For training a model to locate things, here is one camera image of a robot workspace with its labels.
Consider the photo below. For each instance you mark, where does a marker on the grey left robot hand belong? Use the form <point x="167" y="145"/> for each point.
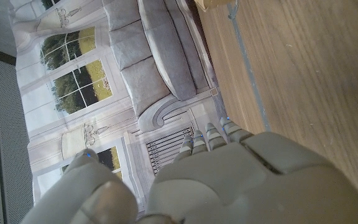
<point x="228" y="186"/>

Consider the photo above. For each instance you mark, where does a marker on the printed living room backdrop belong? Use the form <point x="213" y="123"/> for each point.
<point x="104" y="77"/>

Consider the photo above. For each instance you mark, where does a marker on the brown cardboard box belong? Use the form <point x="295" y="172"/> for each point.
<point x="210" y="3"/>

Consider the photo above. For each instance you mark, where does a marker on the grey perforated wall panel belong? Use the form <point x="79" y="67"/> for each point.
<point x="8" y="140"/>

